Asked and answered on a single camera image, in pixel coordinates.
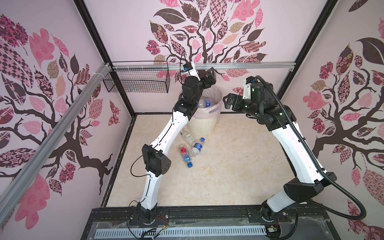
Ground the Fiji red flower bottle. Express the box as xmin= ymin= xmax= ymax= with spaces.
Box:
xmin=179 ymin=145 xmax=193 ymax=168

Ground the right black corrugated cable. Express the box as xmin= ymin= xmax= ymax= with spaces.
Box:
xmin=254 ymin=75 xmax=367 ymax=220

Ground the white ribbed trash bin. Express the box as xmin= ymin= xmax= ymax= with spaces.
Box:
xmin=187 ymin=117 xmax=218 ymax=136

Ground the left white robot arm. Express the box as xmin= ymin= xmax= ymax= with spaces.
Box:
xmin=137 ymin=65 xmax=216 ymax=224

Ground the Pepsi blue label bottle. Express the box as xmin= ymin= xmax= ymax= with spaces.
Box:
xmin=198 ymin=99 xmax=212 ymax=108

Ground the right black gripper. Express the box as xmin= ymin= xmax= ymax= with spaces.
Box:
xmin=222 ymin=94 xmax=261 ymax=121

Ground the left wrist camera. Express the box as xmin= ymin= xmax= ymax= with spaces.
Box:
xmin=183 ymin=62 xmax=200 ymax=79

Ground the left aluminium frame rail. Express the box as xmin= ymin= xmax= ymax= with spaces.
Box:
xmin=0 ymin=62 xmax=112 ymax=223

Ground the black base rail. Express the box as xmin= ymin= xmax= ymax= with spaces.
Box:
xmin=86 ymin=203 xmax=328 ymax=226

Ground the white slotted cable duct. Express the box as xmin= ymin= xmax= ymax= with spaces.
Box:
xmin=93 ymin=226 xmax=267 ymax=240

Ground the black wire mesh basket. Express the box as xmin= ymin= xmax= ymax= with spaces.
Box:
xmin=103 ymin=60 xmax=171 ymax=94

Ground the back aluminium frame rail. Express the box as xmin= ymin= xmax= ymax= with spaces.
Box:
xmin=113 ymin=62 xmax=296 ymax=71

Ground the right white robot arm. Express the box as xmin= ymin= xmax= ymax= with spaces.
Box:
xmin=223 ymin=94 xmax=337 ymax=222

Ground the aluminium frame rail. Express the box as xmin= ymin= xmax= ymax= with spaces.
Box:
xmin=0 ymin=62 xmax=112 ymax=223
xmin=113 ymin=62 xmax=296 ymax=71

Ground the green label clear bottle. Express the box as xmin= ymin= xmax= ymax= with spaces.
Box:
xmin=180 ymin=132 xmax=195 ymax=145

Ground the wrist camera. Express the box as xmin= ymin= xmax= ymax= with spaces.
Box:
xmin=243 ymin=76 xmax=269 ymax=102
xmin=183 ymin=62 xmax=200 ymax=79

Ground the blue label blue cap bottle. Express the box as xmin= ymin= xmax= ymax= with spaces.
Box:
xmin=191 ymin=138 xmax=205 ymax=157

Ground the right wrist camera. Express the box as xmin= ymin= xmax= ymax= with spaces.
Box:
xmin=243 ymin=76 xmax=269 ymax=102

